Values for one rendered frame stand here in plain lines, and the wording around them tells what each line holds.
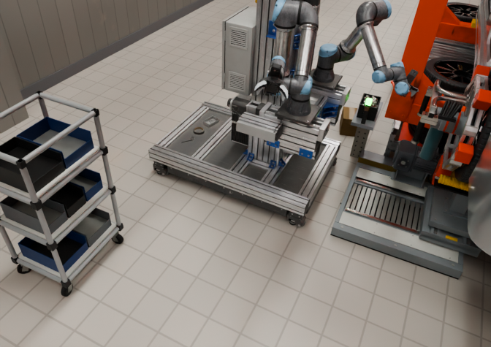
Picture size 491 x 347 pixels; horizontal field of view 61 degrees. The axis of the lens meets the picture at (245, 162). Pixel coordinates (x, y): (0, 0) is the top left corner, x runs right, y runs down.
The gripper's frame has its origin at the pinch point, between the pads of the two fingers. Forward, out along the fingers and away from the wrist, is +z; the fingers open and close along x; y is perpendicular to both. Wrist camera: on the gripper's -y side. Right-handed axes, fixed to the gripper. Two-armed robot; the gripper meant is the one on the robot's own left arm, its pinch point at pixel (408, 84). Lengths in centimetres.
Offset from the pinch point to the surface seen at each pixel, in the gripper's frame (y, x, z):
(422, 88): -1.1, 8.1, 19.3
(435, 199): 55, 59, 6
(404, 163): 49, 29, 17
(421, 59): -16.5, -3.3, 9.8
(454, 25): -59, -8, 203
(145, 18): 106, -326, 148
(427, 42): -26.9, -6.1, 5.4
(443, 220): 60, 69, -11
